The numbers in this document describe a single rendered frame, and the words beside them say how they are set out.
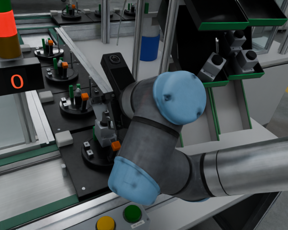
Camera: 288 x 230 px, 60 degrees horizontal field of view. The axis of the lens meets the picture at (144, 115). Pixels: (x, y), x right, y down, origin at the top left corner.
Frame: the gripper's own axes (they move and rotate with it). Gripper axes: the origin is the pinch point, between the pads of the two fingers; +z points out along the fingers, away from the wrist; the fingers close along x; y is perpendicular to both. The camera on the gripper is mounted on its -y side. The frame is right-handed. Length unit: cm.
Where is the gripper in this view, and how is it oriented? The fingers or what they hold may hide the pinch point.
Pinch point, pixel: (104, 97)
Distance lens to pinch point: 65.6
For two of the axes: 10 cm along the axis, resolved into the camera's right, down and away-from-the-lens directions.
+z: -4.5, 0.0, 8.9
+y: 2.0, 9.7, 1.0
